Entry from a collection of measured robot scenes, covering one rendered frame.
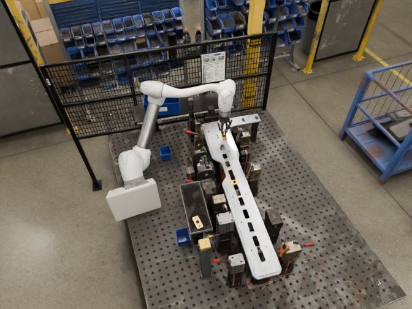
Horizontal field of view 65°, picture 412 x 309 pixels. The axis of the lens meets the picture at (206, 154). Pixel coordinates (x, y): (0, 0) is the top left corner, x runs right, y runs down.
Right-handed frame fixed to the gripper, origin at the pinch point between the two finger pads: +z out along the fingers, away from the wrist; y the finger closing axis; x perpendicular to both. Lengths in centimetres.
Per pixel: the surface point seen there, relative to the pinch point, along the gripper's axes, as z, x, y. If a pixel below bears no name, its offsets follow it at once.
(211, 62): -31, -54, -3
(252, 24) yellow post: -58, -58, -38
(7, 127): 78, -148, 225
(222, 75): -16, -55, -14
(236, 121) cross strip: 4.6, -15.5, -15.8
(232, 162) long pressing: 4.5, 28.5, 1.0
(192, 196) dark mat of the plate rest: -11, 62, 38
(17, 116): 66, -149, 208
